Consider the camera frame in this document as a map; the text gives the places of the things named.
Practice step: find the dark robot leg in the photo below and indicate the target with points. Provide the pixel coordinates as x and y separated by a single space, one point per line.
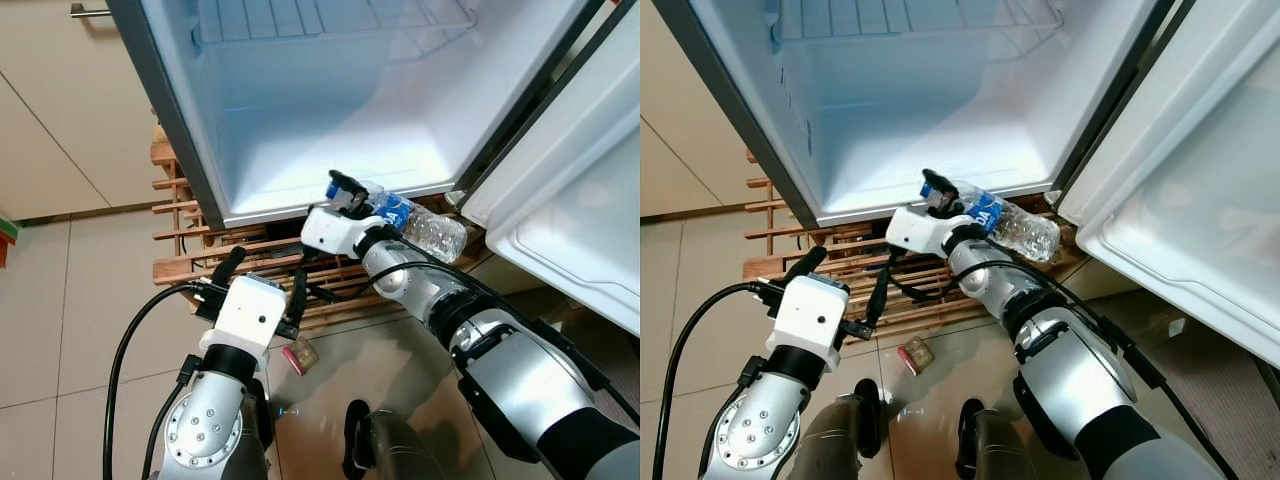
262 420
840 440
1005 450
395 450

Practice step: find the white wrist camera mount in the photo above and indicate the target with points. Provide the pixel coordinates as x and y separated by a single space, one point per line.
810 320
915 232
330 232
245 315

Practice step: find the white fridge door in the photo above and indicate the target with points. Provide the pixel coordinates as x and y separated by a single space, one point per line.
1180 200
560 200

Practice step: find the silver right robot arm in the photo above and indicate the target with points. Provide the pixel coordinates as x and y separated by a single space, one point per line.
500 370
1075 375

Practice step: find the dark left robot leg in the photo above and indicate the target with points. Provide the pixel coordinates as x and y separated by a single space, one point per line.
840 440
262 420

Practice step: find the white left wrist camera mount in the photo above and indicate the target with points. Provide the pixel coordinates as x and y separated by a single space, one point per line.
810 320
245 315

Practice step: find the wooden slat pallet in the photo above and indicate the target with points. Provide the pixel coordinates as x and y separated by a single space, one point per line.
770 268
190 268

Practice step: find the clear water bottle blue label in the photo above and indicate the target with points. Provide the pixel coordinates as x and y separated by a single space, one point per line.
430 232
1025 232

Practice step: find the small red brown packet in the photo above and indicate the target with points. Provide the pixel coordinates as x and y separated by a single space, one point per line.
300 357
915 357

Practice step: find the silver small fridge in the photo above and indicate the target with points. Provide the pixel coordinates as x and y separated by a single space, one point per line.
900 100
300 100

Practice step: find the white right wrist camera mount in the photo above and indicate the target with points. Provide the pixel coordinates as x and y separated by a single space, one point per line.
915 232
330 232

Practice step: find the dark right robot leg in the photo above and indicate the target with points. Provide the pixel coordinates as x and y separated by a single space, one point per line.
395 450
1005 450

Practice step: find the beige cabinet door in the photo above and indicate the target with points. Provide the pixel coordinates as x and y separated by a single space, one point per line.
25 170
80 90

